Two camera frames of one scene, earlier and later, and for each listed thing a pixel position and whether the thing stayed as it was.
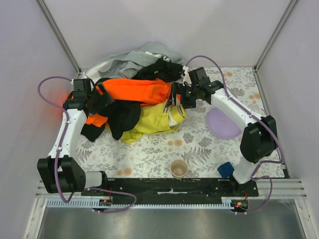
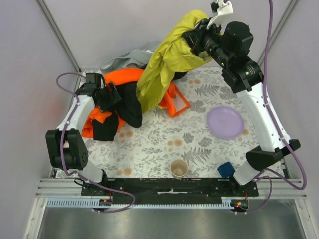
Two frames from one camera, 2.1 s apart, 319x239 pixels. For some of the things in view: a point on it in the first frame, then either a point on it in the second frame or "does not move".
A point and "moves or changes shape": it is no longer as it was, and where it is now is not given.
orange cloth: [140, 91] moves or changes shape
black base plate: [172, 189] does not move
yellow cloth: [154, 119] -> [174, 55]
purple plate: [221, 124] does not move
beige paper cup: [179, 169] does not move
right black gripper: [177, 94] -> [195, 39]
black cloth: [121, 115] moves or changes shape
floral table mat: [210, 136] does not move
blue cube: [226, 170] does not move
